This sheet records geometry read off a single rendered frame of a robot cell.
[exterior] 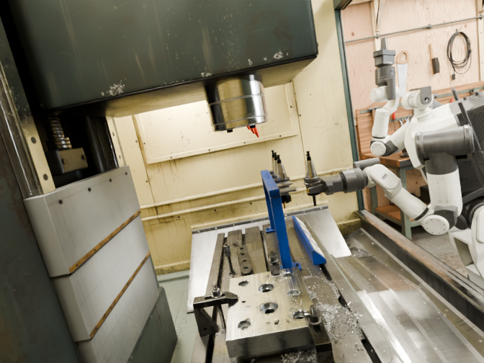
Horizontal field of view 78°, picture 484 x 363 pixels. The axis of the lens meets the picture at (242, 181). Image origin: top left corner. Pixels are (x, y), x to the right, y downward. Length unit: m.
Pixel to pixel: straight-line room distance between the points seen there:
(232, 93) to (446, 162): 0.73
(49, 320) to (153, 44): 0.63
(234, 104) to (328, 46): 1.27
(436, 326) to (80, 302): 1.06
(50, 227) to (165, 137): 1.25
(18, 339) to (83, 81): 0.54
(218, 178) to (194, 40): 1.25
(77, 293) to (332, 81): 1.65
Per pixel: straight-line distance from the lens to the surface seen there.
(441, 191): 1.19
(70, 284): 0.79
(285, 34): 0.74
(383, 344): 0.89
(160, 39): 0.75
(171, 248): 2.06
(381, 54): 1.63
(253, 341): 0.81
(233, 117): 0.75
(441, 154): 1.14
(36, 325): 0.77
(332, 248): 1.76
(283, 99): 1.86
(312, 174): 1.16
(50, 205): 0.74
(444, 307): 1.42
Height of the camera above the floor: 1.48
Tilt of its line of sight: 11 degrees down
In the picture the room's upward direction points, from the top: 11 degrees counter-clockwise
